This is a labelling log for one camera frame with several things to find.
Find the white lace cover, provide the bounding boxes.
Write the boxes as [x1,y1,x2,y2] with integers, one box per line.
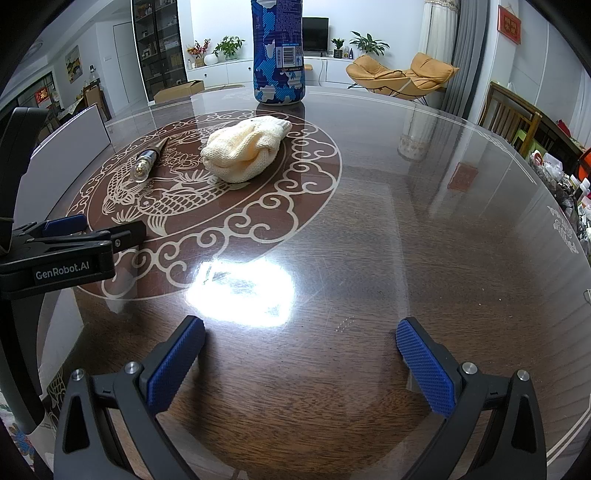
[418,0,460,70]

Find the framed wall painting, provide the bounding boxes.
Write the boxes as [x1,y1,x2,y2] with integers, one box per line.
[65,46,80,84]

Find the wooden slatted chair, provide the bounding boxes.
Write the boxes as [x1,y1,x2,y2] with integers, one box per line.
[478,82,543,160]

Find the cardboard box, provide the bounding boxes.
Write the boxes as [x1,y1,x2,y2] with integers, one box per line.
[153,80,205,103]

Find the white container box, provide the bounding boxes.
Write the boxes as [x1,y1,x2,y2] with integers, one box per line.
[16,102,112,222]

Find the clutter of snack packets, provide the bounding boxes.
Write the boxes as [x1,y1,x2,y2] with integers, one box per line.
[529,148,591,259]

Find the blue patterned bottle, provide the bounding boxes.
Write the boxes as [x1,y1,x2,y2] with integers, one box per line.
[250,0,307,106]

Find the orange rocking lounge chair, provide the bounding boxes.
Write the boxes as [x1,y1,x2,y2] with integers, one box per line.
[346,52,461,100]

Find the floral printed cloth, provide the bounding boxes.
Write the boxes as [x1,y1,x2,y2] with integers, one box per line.
[0,401,40,480]

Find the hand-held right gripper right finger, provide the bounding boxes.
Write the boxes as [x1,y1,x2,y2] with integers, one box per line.
[396,316,548,480]

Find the wooden dining chair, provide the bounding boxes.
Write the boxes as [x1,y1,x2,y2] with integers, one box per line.
[83,83,109,121]

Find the green potted plant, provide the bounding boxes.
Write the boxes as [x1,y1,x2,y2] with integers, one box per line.
[213,36,245,62]

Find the red flowers in vase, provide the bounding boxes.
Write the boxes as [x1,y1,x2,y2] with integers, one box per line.
[187,39,211,68]

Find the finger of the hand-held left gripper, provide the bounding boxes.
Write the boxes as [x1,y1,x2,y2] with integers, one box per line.
[11,215,88,243]
[28,220,147,254]

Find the grey curtain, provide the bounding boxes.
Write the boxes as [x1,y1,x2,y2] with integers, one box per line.
[445,0,495,125]

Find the white television console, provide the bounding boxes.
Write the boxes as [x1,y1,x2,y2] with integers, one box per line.
[186,58,365,88]

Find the flat screen television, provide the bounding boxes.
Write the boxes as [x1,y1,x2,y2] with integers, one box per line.
[302,17,330,52]

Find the large leafy potted plant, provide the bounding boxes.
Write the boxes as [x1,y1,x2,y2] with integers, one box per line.
[349,31,391,58]

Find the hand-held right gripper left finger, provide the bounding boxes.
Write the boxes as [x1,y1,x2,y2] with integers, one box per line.
[54,315,207,480]

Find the red wall hanging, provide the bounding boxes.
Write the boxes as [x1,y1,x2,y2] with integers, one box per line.
[498,6,522,45]

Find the metal pen with clear tip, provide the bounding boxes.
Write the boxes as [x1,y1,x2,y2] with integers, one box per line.
[130,135,172,183]

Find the cream knitted gloves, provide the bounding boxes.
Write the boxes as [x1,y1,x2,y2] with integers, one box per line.
[200,117,294,184]

